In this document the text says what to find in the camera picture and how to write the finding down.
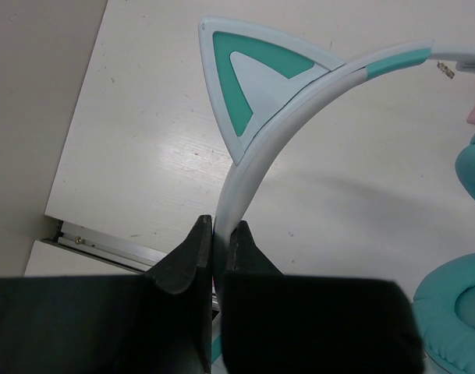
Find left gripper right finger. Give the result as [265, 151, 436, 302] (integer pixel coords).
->
[221, 222, 425, 373]

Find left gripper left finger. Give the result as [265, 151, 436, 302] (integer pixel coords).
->
[0, 215, 212, 373]

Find teal cat-ear headphones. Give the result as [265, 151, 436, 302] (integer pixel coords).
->
[198, 17, 475, 373]

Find small metal screw piece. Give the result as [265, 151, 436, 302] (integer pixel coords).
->
[437, 62, 455, 79]

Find aluminium front rail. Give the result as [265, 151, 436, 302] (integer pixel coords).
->
[41, 221, 167, 273]

